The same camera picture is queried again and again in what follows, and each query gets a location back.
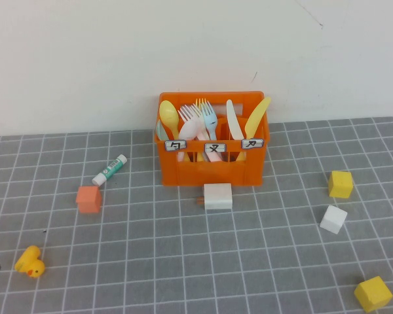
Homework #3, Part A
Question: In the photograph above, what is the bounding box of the white label reading 刀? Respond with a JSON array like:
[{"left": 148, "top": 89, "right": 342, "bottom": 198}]
[{"left": 242, "top": 138, "right": 265, "bottom": 150}]

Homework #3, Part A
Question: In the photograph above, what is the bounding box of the large pink plastic fork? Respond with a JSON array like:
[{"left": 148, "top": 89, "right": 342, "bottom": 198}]
[{"left": 177, "top": 105, "right": 224, "bottom": 162}]

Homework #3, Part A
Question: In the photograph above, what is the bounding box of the white foam cube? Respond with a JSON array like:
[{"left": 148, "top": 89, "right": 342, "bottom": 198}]
[{"left": 320, "top": 205, "right": 348, "bottom": 234}]

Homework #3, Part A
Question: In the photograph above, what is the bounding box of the yellow foam cube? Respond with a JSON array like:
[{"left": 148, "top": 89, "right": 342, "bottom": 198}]
[
  {"left": 327, "top": 170, "right": 353, "bottom": 199},
  {"left": 353, "top": 275, "right": 393, "bottom": 313}
]

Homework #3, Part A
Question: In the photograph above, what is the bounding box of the white label reading 叉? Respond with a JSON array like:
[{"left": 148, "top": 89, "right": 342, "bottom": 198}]
[{"left": 205, "top": 142, "right": 227, "bottom": 154}]

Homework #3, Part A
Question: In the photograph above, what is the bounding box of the yellow plastic knife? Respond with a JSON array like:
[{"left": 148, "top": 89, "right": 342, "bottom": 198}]
[{"left": 235, "top": 96, "right": 272, "bottom": 162}]

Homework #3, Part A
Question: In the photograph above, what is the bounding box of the white charger plug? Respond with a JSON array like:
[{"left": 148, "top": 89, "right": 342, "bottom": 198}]
[{"left": 196, "top": 183, "right": 233, "bottom": 210}]

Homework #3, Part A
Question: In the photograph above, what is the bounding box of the pale green plastic spoon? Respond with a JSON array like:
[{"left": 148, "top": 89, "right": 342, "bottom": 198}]
[{"left": 155, "top": 118, "right": 168, "bottom": 140}]

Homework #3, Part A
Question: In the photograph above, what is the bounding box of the white plastic knife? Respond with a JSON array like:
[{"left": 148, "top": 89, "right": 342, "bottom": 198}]
[{"left": 225, "top": 99, "right": 245, "bottom": 140}]

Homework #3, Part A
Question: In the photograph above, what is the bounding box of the yellow plastic spoon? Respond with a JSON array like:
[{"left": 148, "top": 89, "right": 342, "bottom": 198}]
[{"left": 159, "top": 99, "right": 183, "bottom": 141}]

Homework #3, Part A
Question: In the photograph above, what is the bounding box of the orange plastic cutlery holder crate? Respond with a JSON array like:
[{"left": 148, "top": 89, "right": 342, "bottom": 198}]
[{"left": 154, "top": 90, "right": 270, "bottom": 187}]

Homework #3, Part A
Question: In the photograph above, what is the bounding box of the white label reading 勺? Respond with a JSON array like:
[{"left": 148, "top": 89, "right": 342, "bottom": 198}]
[{"left": 165, "top": 140, "right": 187, "bottom": 152}]

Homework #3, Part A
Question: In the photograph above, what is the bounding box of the light blue plastic fork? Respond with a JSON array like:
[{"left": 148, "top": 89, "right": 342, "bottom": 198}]
[{"left": 201, "top": 100, "right": 219, "bottom": 141}]

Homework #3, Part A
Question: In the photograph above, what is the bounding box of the yellow rubber duck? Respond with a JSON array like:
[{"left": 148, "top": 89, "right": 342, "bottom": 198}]
[{"left": 14, "top": 245, "right": 46, "bottom": 279}]

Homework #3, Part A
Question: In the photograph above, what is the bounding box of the orange foam cube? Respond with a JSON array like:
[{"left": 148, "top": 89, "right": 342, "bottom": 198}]
[{"left": 75, "top": 185, "right": 102, "bottom": 215}]

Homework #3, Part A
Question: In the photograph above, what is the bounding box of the white green glue stick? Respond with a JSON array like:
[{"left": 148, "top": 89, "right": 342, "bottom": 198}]
[{"left": 91, "top": 154, "right": 128, "bottom": 187}]

